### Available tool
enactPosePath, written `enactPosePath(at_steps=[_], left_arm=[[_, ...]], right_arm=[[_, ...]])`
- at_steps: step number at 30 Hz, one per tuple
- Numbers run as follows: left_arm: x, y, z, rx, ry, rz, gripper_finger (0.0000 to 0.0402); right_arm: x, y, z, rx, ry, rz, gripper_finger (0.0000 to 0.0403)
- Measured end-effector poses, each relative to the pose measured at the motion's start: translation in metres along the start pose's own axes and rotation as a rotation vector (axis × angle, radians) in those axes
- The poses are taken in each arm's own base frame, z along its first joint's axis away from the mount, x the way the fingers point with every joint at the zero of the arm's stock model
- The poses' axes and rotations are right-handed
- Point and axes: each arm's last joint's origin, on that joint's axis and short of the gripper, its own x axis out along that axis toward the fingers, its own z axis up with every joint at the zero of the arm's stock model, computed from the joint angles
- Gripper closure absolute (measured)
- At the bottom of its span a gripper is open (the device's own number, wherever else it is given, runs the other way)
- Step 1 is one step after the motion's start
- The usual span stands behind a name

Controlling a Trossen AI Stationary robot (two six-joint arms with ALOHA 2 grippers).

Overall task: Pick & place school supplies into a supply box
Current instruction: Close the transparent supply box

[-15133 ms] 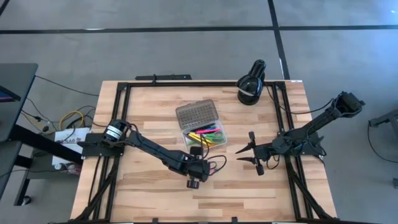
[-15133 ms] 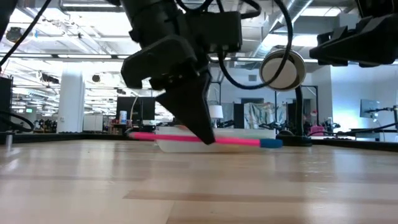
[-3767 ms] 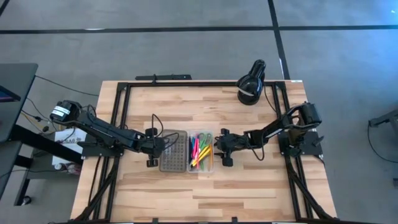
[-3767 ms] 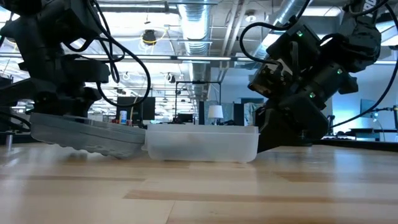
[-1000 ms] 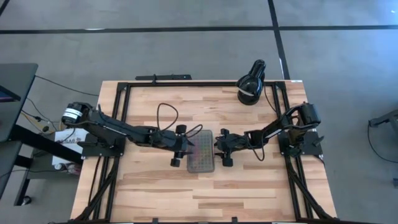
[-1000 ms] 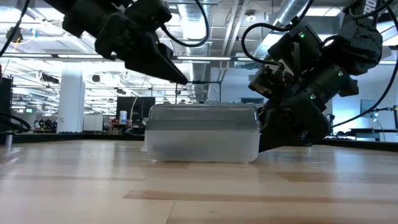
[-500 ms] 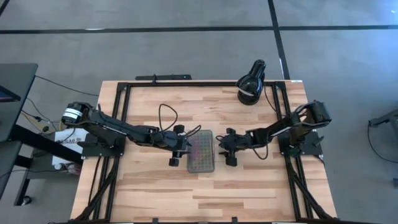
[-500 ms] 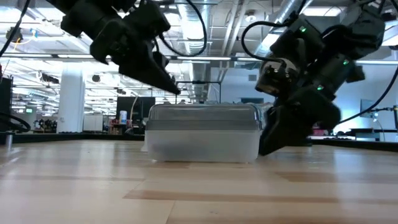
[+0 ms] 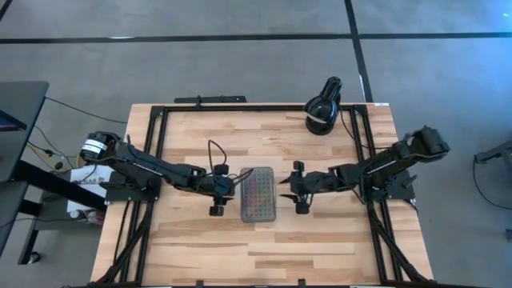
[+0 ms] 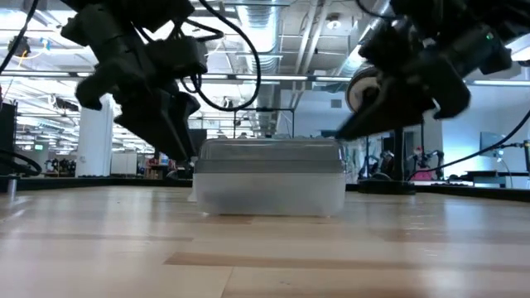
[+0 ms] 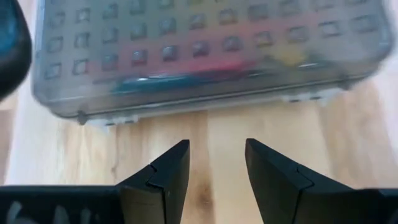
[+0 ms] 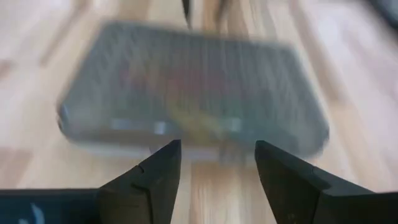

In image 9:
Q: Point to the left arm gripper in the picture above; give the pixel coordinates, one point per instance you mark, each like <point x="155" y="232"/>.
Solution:
<point x="210" y="184"/>

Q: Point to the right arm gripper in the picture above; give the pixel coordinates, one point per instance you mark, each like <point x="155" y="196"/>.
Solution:
<point x="316" y="182"/>

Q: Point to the clear pencil box grey lid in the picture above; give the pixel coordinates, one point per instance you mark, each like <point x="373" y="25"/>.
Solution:
<point x="258" y="196"/>

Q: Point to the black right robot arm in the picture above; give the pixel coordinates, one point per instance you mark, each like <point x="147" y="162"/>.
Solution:
<point x="384" y="168"/>

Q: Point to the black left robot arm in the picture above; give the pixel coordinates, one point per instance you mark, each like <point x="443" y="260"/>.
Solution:
<point x="152" y="168"/>

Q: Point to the black mounting bar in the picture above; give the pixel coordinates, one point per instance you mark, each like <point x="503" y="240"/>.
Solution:
<point x="224" y="98"/>

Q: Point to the black desk lamp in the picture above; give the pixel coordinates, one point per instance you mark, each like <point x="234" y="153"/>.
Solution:
<point x="322" y="106"/>

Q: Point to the white paper sheet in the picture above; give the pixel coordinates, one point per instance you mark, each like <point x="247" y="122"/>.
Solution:
<point x="88" y="176"/>

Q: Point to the black desk foot beam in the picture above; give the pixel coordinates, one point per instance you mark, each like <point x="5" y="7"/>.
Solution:
<point x="36" y="176"/>

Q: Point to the black desk leg with caster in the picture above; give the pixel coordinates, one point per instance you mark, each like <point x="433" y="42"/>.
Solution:
<point x="28" y="240"/>

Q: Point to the grey chair base leg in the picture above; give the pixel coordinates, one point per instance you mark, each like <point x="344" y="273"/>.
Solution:
<point x="496" y="153"/>

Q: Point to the black desk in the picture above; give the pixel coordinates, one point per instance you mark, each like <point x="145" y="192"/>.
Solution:
<point x="20" y="96"/>
<point x="10" y="208"/>

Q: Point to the black monitor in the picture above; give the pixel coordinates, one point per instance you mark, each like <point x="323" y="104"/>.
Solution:
<point x="10" y="122"/>

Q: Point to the black metal table frame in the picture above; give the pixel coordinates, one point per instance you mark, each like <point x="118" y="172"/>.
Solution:
<point x="256" y="108"/>

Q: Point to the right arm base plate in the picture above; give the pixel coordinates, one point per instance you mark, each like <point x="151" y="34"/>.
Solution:
<point x="400" y="188"/>

